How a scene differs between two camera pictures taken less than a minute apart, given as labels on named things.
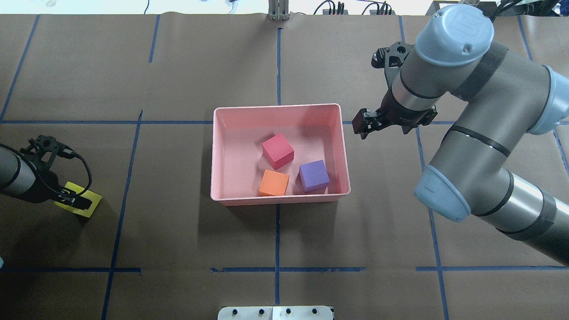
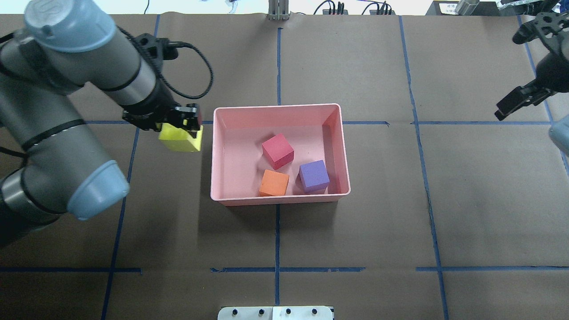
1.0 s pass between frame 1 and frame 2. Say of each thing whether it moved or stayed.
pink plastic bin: stayed
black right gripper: moved
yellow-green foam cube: moved
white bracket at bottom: stayed
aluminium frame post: stayed
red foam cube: stayed
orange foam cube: stayed
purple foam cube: stayed
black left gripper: moved
